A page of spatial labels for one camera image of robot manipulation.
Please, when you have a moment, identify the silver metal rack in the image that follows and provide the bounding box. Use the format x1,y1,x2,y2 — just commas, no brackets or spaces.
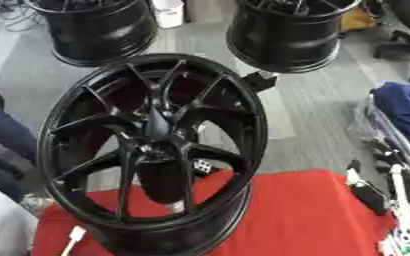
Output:
353,93,410,168

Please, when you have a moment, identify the black wheel rim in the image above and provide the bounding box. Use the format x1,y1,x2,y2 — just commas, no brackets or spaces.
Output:
226,0,363,75
23,0,160,68

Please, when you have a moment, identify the person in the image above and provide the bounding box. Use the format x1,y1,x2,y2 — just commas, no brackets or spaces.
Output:
0,86,57,215

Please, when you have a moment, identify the black stand bracket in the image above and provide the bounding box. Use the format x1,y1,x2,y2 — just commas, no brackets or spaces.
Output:
240,70,279,93

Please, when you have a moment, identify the blue cloth bundle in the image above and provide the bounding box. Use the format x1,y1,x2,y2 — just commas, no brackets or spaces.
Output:
369,81,410,145

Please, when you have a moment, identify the white fabric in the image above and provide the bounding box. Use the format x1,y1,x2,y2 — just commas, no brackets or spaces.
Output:
0,178,41,256

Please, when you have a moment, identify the black spoked wheel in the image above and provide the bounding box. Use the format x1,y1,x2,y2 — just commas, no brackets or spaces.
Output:
35,53,270,256

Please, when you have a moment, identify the white bin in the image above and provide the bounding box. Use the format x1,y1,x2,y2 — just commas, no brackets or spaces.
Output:
150,0,186,29

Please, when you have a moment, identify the tan bag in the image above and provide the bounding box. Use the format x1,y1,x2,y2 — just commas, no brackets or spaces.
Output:
338,5,380,33

